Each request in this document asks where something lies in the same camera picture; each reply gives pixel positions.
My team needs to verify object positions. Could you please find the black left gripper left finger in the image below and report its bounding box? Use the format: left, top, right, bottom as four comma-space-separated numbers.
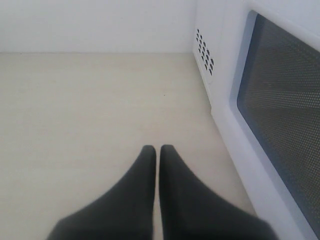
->
47, 145, 157, 240

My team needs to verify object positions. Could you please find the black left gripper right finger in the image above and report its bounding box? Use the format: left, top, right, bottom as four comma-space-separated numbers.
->
159, 144, 275, 240

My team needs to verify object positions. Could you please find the white microwave door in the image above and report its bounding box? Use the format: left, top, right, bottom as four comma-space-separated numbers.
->
211, 0, 320, 240

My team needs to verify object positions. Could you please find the white Midea microwave body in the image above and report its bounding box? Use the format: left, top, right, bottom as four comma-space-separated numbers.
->
192, 0, 320, 116

